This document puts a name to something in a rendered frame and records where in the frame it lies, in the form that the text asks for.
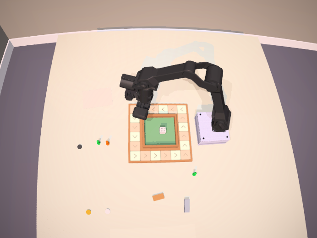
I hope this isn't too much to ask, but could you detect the white die with black pips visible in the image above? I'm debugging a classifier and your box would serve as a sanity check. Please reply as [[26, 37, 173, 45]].
[[159, 127, 166, 134]]

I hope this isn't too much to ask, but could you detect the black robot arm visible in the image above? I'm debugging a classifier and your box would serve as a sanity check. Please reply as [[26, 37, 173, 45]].
[[120, 61, 231, 132]]

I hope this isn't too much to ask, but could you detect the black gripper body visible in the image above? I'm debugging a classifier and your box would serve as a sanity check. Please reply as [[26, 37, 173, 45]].
[[132, 92, 153, 120]]

